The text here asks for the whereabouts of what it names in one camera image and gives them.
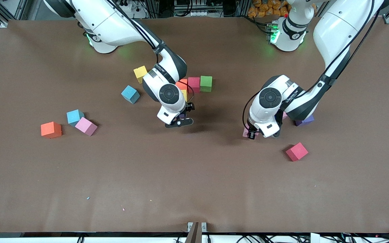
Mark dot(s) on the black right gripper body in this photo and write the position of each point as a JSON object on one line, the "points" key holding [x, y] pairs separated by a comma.
{"points": [[189, 107]]}

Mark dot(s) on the pink foam cube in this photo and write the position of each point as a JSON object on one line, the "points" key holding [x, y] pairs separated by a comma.
{"points": [[86, 126], [284, 115], [245, 132]]}

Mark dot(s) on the purple foam cube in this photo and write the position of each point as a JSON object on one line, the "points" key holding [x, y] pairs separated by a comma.
{"points": [[182, 116], [307, 120]]}

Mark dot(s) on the yellow foam cube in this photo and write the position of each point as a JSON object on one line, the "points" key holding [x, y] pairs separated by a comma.
{"points": [[184, 95], [139, 73]]}

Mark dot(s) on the red foam cube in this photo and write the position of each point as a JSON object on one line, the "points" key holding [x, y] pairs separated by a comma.
{"points": [[193, 84], [296, 151]]}

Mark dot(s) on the orange foam cube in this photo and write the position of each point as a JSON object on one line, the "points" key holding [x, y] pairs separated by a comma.
{"points": [[51, 130], [182, 84]]}

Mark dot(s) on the green foam cube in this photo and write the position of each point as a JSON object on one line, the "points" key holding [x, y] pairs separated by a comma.
{"points": [[206, 83]]}

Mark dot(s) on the teal foam cube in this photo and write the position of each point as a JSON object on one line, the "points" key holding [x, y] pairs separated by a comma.
{"points": [[130, 94], [74, 116]]}

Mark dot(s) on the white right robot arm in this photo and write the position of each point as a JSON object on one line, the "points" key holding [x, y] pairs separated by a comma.
{"points": [[113, 23]]}

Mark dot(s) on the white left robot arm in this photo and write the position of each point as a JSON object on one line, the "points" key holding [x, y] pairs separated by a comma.
{"points": [[333, 27]]}

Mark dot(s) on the brown table mat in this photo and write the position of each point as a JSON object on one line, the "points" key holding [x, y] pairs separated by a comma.
{"points": [[194, 175]]}

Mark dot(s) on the white power strip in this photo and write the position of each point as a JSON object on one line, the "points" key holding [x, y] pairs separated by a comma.
{"points": [[198, 13], [131, 6]]}

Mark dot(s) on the pile of orange objects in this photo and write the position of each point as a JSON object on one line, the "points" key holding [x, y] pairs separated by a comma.
{"points": [[265, 8]]}

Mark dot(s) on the metal mount bracket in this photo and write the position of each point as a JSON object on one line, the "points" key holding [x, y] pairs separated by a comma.
{"points": [[194, 233]]}

